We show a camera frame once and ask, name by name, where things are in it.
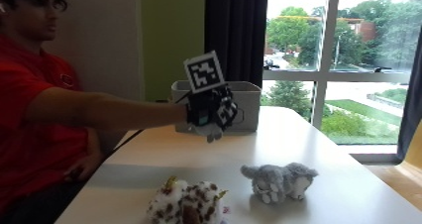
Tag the small grey soft toy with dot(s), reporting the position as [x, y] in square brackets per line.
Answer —
[214, 133]

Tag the grey fabric storage box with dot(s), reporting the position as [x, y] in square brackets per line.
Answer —
[248, 100]

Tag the the person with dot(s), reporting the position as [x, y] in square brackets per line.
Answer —
[35, 134]

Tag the dark curtain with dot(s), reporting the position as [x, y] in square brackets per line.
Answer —
[411, 101]
[235, 32]

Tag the white brown-spotted soft toy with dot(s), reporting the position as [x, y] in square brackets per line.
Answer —
[190, 202]

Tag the grey elephant soft toy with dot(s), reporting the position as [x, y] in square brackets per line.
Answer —
[279, 181]

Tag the white window frame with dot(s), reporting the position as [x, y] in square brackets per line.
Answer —
[323, 75]

